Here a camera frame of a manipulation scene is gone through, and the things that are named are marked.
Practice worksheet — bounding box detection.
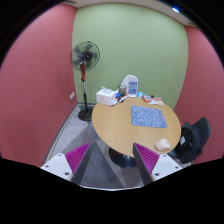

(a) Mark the dark glass cup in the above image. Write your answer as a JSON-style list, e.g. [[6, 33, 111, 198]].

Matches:
[[118, 85, 127, 95]]

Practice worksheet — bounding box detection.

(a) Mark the blue patterned mouse pad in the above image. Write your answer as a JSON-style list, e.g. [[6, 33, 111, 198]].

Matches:
[[131, 105, 168, 128]]

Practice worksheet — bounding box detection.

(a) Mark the white blue jug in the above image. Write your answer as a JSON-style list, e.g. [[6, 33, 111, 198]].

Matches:
[[122, 75, 138, 97]]

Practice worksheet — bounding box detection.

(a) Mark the white wall socket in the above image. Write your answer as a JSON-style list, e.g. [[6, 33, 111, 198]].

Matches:
[[69, 92, 75, 100]]

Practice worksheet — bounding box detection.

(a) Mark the black chair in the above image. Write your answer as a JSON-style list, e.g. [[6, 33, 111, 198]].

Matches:
[[169, 117, 211, 164]]

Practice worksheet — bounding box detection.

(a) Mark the orange white card packet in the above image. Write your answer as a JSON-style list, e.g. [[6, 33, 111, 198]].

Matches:
[[149, 97, 164, 106]]

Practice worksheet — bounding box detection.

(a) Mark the black backpack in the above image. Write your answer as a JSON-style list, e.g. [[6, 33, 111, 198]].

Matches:
[[175, 122, 202, 164]]

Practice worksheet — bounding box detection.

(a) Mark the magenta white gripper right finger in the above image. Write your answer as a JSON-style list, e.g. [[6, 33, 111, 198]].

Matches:
[[133, 143, 182, 185]]

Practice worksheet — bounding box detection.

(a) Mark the orange small box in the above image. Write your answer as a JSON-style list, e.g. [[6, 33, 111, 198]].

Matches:
[[142, 95, 152, 102]]

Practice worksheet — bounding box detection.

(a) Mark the black standing fan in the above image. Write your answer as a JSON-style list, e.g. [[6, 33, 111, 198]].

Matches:
[[70, 41, 100, 121]]

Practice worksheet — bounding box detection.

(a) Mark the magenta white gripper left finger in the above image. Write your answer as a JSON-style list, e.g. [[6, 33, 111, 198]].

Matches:
[[41, 143, 91, 185]]

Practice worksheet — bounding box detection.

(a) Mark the white tissue box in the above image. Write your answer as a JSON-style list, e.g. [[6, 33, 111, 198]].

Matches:
[[96, 87, 116, 106]]

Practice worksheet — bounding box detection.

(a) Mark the round wooden table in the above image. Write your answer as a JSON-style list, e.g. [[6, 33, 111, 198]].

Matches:
[[92, 98, 181, 168]]

